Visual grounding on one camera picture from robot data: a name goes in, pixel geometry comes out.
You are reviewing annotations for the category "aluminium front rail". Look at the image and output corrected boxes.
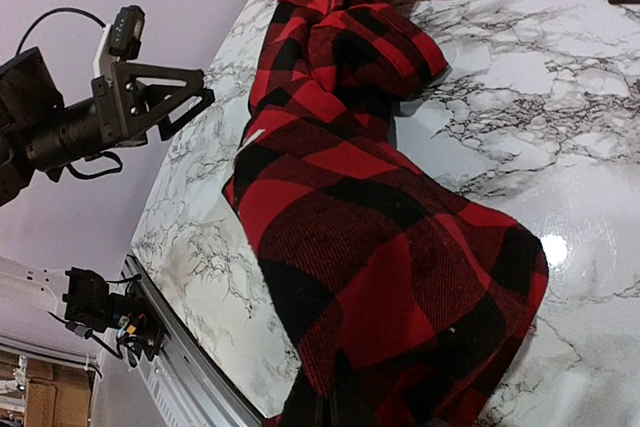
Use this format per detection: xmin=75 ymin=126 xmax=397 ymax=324
xmin=122 ymin=254 xmax=263 ymax=426

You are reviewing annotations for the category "cardboard box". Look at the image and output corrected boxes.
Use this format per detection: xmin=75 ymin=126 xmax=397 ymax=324
xmin=24 ymin=358 xmax=93 ymax=427

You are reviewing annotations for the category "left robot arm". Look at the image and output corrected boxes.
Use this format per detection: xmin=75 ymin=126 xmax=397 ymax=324
xmin=1 ymin=47 xmax=214 ymax=342

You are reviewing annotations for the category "red black plaid shirt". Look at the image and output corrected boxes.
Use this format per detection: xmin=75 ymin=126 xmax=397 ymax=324
xmin=224 ymin=0 xmax=548 ymax=426

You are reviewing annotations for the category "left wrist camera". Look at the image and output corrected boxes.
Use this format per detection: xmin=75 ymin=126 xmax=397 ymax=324
xmin=91 ymin=5 xmax=146 ymax=93

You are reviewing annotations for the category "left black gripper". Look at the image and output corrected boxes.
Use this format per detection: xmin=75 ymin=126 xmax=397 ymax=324
xmin=23 ymin=62 xmax=215 ymax=182

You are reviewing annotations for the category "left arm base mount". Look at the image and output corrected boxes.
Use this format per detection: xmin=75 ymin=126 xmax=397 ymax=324
xmin=59 ymin=267 xmax=166 ymax=369

